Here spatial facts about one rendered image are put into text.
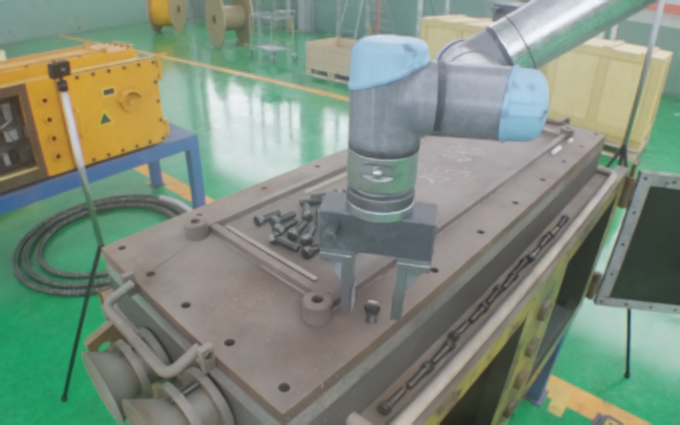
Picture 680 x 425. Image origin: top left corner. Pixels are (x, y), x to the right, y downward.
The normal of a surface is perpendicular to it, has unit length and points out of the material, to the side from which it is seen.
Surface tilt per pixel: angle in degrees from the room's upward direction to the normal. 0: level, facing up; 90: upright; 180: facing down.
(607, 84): 90
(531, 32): 70
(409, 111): 95
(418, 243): 90
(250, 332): 0
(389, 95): 89
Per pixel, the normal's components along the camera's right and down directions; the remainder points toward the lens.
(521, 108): -0.04, 0.33
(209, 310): 0.02, -0.87
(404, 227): -0.21, 0.47
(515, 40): -0.32, 0.13
